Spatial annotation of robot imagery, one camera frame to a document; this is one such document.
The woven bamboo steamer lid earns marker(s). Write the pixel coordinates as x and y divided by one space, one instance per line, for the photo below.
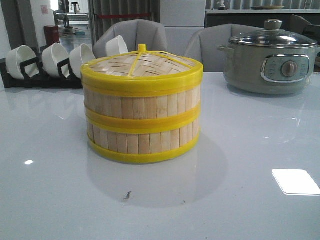
142 73

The bamboo steamer basket yellow rims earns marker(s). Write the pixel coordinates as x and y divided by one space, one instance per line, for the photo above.
145 148

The grey chair right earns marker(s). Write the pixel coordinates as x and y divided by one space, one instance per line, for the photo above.
203 45

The grey chair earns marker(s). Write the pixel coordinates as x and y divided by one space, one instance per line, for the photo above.
134 32
203 45

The white bowl right end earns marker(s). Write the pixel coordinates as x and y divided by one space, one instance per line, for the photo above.
116 46

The grey chair left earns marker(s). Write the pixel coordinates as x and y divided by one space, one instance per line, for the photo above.
134 32

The white bowl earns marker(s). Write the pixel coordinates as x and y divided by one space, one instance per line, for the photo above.
17 56
80 56
51 56

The white cabinet in background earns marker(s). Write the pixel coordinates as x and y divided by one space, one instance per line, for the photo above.
181 19

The green electric cooking pot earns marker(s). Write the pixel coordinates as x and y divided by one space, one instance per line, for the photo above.
269 70

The black bowl rack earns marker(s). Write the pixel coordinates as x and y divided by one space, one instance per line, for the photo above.
66 79

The red bin in background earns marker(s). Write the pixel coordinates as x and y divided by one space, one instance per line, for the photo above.
51 33

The glass pot lid with knob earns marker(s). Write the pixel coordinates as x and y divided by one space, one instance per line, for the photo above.
274 37

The white bowl far left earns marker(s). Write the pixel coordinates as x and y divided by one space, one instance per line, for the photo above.
17 56

